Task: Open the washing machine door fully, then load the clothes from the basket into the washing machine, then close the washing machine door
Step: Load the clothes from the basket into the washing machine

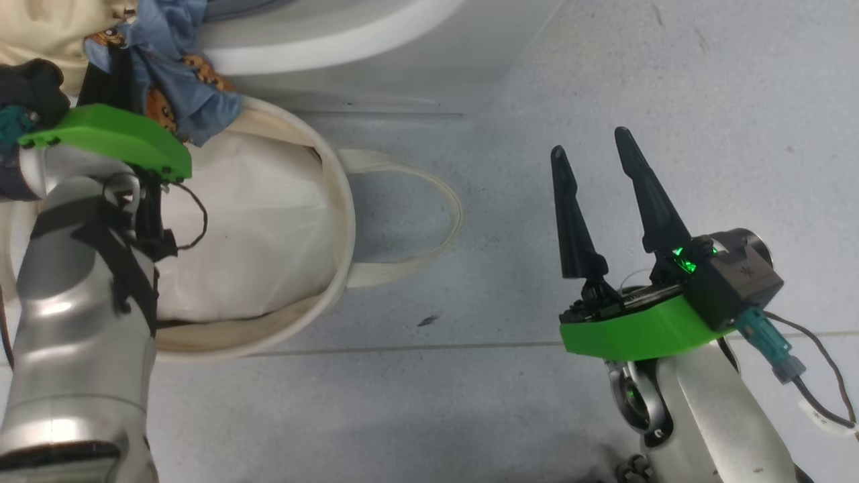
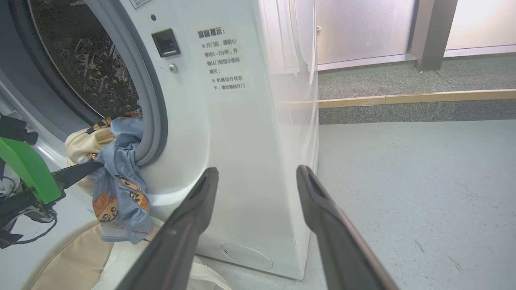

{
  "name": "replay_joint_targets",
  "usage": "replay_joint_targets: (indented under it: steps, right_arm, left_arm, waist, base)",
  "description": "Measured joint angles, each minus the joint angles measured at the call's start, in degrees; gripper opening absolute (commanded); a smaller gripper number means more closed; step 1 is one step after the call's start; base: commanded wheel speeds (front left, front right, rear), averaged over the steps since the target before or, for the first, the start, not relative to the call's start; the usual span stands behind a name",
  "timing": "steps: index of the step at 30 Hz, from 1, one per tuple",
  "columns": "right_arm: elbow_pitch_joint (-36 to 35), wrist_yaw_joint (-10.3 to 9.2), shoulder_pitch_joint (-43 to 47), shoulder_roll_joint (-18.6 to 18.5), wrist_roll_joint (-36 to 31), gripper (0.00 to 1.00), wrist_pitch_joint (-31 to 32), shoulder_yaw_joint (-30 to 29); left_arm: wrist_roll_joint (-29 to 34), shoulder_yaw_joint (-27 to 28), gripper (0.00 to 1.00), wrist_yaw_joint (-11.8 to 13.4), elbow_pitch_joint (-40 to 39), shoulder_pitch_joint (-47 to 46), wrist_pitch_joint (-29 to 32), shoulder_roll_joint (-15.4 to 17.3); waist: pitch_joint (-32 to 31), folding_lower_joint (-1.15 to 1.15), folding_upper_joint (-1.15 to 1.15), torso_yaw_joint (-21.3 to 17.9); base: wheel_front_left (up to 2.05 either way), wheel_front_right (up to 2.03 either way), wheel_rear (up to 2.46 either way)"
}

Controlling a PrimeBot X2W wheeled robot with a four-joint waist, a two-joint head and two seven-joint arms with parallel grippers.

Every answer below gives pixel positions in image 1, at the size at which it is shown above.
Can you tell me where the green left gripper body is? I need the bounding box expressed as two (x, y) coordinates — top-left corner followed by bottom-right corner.
(18, 104), (193, 183)

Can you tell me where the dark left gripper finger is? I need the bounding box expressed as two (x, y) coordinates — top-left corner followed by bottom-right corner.
(77, 64), (113, 108)
(113, 47), (145, 113)

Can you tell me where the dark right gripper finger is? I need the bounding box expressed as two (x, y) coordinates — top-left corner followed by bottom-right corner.
(550, 146), (610, 282)
(614, 126), (692, 259)

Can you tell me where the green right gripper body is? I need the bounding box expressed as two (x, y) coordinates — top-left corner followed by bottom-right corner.
(559, 268), (739, 362)

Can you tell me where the cream blue orange garment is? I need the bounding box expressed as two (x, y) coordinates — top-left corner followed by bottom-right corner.
(0, 0), (244, 147)

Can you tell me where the white cloth basket filling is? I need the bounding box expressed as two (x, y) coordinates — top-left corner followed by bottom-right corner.
(158, 131), (340, 323)

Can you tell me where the cream canvas laundry basket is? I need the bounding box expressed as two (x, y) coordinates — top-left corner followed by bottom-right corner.
(0, 94), (464, 363)

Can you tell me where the white front-load washing machine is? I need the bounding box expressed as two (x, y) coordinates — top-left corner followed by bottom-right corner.
(195, 0), (564, 115)

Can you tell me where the teal left camera connector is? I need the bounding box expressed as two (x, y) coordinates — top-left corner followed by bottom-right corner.
(0, 107), (34, 158)

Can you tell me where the teal camera connector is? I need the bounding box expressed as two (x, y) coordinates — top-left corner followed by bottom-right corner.
(735, 307), (806, 383)
(0, 107), (34, 158)

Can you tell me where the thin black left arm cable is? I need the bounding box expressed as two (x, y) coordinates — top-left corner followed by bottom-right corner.
(161, 180), (209, 250)

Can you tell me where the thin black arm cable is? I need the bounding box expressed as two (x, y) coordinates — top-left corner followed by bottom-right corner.
(765, 310), (859, 440)
(161, 180), (209, 250)

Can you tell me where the teal right camera connector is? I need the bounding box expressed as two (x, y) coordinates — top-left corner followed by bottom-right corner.
(735, 307), (806, 383)

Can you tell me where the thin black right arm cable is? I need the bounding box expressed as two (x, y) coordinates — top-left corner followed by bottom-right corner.
(765, 310), (859, 440)

